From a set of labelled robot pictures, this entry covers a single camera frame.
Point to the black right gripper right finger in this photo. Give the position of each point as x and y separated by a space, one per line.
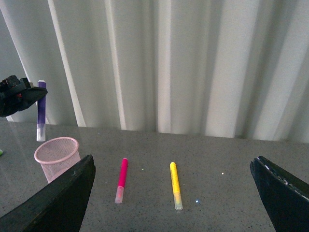
284 196

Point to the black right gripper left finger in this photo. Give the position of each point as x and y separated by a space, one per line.
58 207

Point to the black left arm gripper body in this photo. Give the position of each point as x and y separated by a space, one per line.
13 95

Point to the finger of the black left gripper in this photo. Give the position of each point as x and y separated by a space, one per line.
32 95

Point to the purple pen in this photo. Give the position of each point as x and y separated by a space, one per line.
41 119

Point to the pink pen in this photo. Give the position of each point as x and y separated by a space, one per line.
121 182

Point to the pink mesh cup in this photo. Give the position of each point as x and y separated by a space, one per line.
56 156

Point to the yellow pen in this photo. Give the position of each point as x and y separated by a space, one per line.
175 186

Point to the white curtain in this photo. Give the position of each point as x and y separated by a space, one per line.
225 68

